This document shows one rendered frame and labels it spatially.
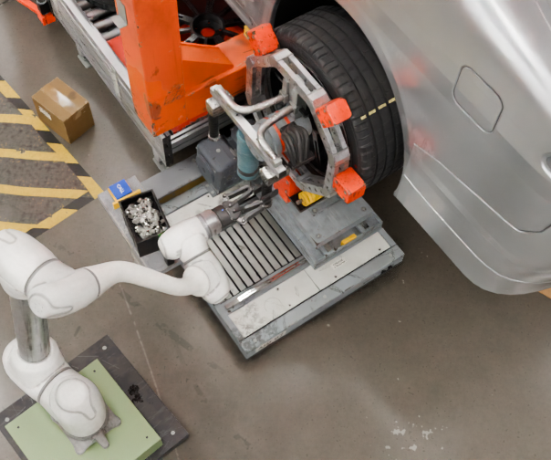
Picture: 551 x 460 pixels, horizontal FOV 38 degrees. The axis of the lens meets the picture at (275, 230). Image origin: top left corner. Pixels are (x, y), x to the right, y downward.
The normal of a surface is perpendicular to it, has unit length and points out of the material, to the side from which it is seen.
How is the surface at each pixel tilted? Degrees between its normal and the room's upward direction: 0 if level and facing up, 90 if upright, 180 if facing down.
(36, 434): 1
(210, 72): 90
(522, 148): 90
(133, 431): 1
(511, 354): 0
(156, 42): 90
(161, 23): 90
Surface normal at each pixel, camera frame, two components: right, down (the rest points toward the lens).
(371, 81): 0.32, -0.06
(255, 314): 0.04, -0.49
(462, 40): -0.80, 0.39
